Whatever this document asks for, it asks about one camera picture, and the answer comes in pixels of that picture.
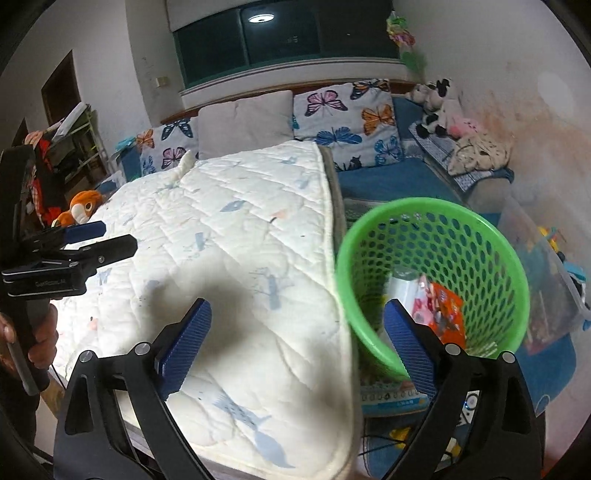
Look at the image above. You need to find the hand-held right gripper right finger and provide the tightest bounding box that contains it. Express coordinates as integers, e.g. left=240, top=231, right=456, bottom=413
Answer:
left=381, top=298, right=546, bottom=480

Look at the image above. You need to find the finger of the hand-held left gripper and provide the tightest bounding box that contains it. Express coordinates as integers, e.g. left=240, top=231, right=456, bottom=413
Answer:
left=28, top=220, right=106, bottom=247
left=62, top=234, right=138, bottom=268

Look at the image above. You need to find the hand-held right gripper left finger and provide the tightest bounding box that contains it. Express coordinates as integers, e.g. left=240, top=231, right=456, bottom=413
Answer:
left=53, top=298, right=215, bottom=480

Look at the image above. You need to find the orange snack wrapper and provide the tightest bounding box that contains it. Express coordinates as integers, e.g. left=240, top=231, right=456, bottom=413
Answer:
left=413, top=277, right=465, bottom=347

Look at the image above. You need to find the green plastic mesh basket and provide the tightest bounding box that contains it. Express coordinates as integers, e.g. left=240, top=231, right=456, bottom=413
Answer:
left=336, top=197, right=531, bottom=381

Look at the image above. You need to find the person's left forearm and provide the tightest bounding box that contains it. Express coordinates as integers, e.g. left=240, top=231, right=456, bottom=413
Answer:
left=0, top=364, right=40, bottom=457

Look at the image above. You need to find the person's left hand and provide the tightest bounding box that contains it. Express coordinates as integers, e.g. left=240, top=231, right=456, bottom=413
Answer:
left=0, top=305, right=60, bottom=367

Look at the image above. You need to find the orange monkey plush toy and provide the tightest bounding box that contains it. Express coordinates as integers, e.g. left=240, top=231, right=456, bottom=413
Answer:
left=52, top=190, right=106, bottom=227

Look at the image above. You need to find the colourful picture book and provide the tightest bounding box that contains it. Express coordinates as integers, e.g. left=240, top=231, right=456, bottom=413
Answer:
left=360, top=381, right=432, bottom=418

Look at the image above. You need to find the metal storage shelf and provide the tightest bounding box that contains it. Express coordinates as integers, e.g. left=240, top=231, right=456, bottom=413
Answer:
left=46, top=104, right=112, bottom=195

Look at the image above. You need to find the red cloth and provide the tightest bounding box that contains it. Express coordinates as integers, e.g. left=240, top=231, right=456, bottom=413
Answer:
left=25, top=130, right=65, bottom=227

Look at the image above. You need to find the small white cloth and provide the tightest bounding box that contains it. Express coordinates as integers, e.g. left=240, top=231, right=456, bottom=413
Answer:
left=173, top=150, right=197, bottom=181

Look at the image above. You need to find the small butterfly print pillow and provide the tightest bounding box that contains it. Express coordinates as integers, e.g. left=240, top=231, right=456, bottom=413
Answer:
left=136, top=117, right=200, bottom=178

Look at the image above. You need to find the white quilted blanket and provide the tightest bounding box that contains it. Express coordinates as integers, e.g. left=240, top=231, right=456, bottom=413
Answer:
left=55, top=140, right=365, bottom=480

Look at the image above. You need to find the dark wooden door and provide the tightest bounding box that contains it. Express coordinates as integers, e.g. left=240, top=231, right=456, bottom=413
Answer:
left=41, top=50, right=81, bottom=127

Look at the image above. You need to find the clear plastic storage bin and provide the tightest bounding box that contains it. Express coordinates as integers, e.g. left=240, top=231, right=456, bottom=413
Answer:
left=501, top=194, right=591, bottom=356

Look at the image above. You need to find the blue bed sheet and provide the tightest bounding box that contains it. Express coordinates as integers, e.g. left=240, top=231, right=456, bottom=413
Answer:
left=335, top=95, right=504, bottom=227

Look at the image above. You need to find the plain beige pillow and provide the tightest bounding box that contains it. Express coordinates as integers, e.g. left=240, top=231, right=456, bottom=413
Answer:
left=196, top=90, right=296, bottom=161

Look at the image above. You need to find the yellow plastic toy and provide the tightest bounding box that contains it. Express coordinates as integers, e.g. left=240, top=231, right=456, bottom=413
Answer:
left=538, top=226, right=566, bottom=252

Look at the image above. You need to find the blue patterned folded blanket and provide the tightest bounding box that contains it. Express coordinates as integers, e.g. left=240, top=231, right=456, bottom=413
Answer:
left=411, top=136, right=515, bottom=195

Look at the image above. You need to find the cream spotted cloth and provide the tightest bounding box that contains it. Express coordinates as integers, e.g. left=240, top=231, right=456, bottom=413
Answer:
left=447, top=131, right=513, bottom=176

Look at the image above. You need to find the pink plush toy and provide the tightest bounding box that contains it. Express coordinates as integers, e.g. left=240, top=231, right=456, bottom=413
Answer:
left=450, top=115, right=483, bottom=139

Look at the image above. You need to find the large butterfly print pillow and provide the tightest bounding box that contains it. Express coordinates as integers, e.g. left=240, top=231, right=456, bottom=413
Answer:
left=292, top=78, right=403, bottom=172

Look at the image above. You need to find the black and white cow plush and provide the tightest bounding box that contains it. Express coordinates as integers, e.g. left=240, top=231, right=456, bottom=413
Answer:
left=406, top=78, right=462, bottom=139

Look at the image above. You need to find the dark window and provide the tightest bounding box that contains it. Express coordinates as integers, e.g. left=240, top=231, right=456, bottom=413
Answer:
left=173, top=0, right=402, bottom=90

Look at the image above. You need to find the green paper wall decoration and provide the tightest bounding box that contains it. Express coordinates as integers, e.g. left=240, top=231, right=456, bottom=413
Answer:
left=385, top=11, right=428, bottom=72

